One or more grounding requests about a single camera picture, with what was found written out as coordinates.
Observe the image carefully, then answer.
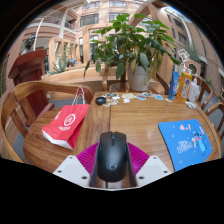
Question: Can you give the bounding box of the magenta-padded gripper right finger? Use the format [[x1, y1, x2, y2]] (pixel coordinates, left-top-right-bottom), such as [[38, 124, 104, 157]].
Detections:
[[125, 142, 173, 188]]

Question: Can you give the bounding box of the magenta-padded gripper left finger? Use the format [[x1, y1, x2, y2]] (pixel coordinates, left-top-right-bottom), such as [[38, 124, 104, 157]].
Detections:
[[53, 142, 100, 188]]

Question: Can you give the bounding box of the black computer mouse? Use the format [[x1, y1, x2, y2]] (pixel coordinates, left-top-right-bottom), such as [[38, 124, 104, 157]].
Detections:
[[96, 130, 130, 183]]

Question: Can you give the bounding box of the blue cartoon-print mouse pad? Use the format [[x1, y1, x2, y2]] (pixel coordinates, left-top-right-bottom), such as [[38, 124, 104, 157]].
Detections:
[[157, 118, 213, 173]]

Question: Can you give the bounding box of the red paper shopping bag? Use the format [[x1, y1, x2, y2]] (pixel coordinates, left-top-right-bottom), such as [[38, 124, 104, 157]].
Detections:
[[41, 86, 91, 151]]

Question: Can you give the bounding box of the small white packet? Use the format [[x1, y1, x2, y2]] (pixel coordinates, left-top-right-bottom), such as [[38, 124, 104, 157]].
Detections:
[[184, 100, 198, 110]]

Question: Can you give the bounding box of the small black round object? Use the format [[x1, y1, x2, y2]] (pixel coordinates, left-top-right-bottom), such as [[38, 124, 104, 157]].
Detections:
[[95, 96, 107, 106]]

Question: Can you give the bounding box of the blue tube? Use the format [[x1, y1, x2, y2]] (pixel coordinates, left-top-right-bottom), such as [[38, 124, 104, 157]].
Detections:
[[168, 70, 180, 100]]

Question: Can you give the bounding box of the white pump bottle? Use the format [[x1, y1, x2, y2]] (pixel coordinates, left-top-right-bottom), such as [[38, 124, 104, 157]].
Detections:
[[187, 77, 201, 103]]

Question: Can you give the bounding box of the orange bottle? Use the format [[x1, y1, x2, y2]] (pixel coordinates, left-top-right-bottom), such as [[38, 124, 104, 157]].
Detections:
[[175, 66, 193, 102]]

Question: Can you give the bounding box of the agave plant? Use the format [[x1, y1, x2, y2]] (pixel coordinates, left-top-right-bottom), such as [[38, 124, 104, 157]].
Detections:
[[49, 58, 69, 75]]

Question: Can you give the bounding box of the white geometric sculpture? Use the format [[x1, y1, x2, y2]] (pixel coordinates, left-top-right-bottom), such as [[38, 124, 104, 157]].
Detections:
[[177, 48, 191, 66]]

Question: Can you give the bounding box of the green plant in white pot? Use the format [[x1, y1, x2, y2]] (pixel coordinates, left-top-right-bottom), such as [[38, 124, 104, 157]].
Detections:
[[83, 13, 181, 93]]

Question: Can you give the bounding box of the grey bust statue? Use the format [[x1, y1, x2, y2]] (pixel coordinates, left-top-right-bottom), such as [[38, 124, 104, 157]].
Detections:
[[20, 33, 37, 56]]

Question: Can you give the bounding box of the dark red wooden pedestal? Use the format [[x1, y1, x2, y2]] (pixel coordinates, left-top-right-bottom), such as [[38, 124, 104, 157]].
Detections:
[[8, 49, 56, 128]]

